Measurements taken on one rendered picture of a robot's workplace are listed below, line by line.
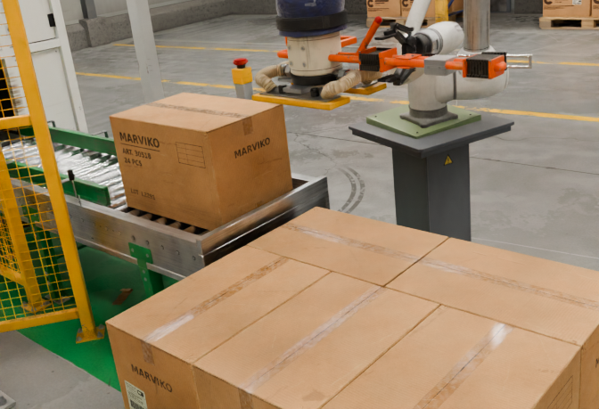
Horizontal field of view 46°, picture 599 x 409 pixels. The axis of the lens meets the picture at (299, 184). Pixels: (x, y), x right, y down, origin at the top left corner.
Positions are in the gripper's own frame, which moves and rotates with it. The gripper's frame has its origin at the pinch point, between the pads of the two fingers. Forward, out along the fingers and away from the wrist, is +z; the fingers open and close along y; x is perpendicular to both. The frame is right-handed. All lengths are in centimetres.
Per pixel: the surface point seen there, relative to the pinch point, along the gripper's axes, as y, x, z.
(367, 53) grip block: -2.4, 2.0, 4.6
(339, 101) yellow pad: 11.3, 10.2, 9.6
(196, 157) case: 35, 73, 18
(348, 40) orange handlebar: -0.7, 29.9, -21.2
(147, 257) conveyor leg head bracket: 73, 91, 35
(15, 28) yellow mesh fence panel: -15, 134, 45
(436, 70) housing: 1.8, -20.1, 3.2
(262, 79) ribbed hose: 6.4, 41.0, 10.9
